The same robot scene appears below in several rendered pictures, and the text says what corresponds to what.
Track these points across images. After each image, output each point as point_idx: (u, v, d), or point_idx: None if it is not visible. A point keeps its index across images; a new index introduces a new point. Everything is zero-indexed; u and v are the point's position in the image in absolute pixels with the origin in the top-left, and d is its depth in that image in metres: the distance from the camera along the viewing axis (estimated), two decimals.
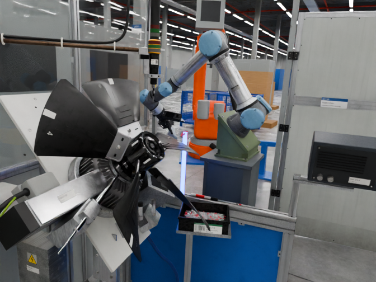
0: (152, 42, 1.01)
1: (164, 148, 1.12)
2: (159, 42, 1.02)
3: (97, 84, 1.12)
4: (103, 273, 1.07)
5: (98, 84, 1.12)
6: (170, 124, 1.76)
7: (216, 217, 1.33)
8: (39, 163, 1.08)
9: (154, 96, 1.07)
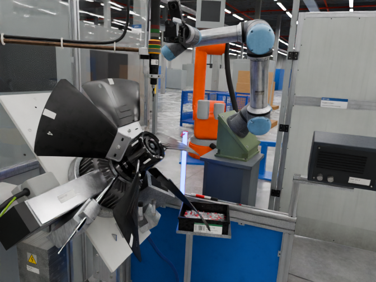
0: (152, 42, 1.01)
1: (164, 148, 1.12)
2: (159, 42, 1.02)
3: (97, 84, 1.12)
4: (103, 273, 1.07)
5: (98, 84, 1.12)
6: (165, 20, 1.18)
7: (216, 217, 1.33)
8: (39, 163, 1.08)
9: (154, 96, 1.07)
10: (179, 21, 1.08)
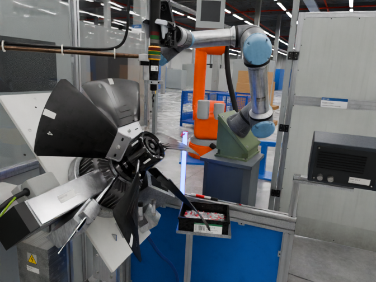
0: (152, 48, 1.01)
1: (164, 148, 1.12)
2: (159, 48, 1.02)
3: (97, 84, 1.12)
4: (103, 273, 1.07)
5: (98, 84, 1.12)
6: None
7: (216, 217, 1.33)
8: (39, 163, 1.08)
9: (154, 102, 1.07)
10: (165, 23, 1.00)
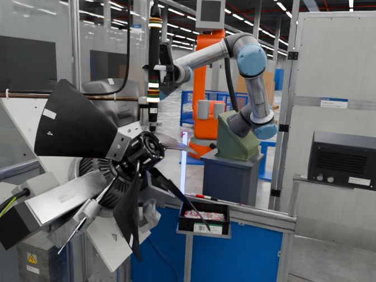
0: (151, 92, 1.04)
1: (164, 148, 1.12)
2: (158, 92, 1.05)
3: (97, 84, 1.12)
4: (103, 273, 1.07)
5: (98, 84, 1.12)
6: None
7: (216, 217, 1.33)
8: (39, 163, 1.08)
9: None
10: (163, 68, 1.03)
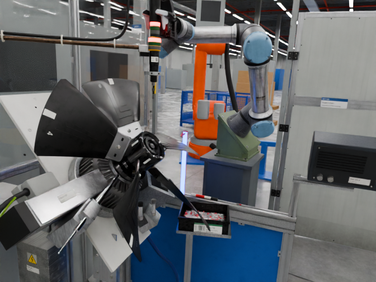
0: (152, 39, 1.00)
1: (164, 148, 1.12)
2: (160, 39, 1.01)
3: (97, 84, 1.12)
4: (103, 273, 1.07)
5: (98, 84, 1.12)
6: None
7: (216, 217, 1.33)
8: (39, 163, 1.08)
9: (154, 93, 1.07)
10: (165, 13, 0.99)
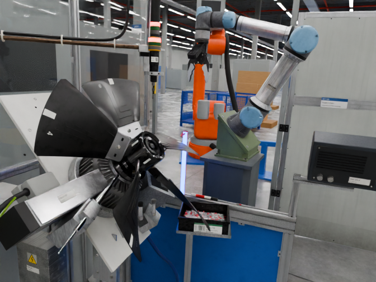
0: (152, 39, 1.00)
1: (164, 148, 1.12)
2: (160, 39, 1.01)
3: (97, 84, 1.12)
4: (103, 273, 1.07)
5: (98, 84, 1.12)
6: None
7: (216, 217, 1.33)
8: (39, 163, 1.08)
9: (154, 93, 1.07)
10: (208, 74, 1.50)
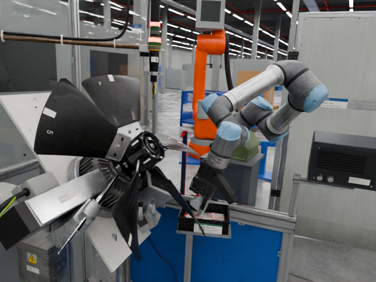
0: (152, 39, 1.00)
1: (167, 177, 1.02)
2: (160, 39, 1.01)
3: (168, 137, 1.34)
4: (103, 273, 1.07)
5: (169, 137, 1.34)
6: (211, 194, 1.01)
7: (216, 217, 1.33)
8: (39, 163, 1.08)
9: (154, 93, 1.07)
10: None
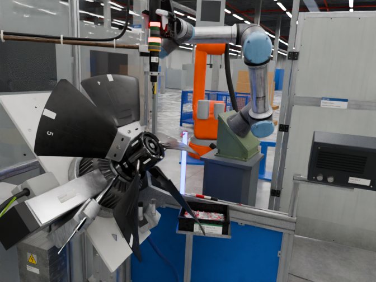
0: (152, 39, 1.00)
1: (167, 177, 1.02)
2: (160, 39, 1.01)
3: (168, 136, 1.34)
4: (103, 273, 1.07)
5: (169, 136, 1.34)
6: None
7: (216, 217, 1.33)
8: (39, 163, 1.08)
9: (154, 93, 1.07)
10: (165, 13, 0.99)
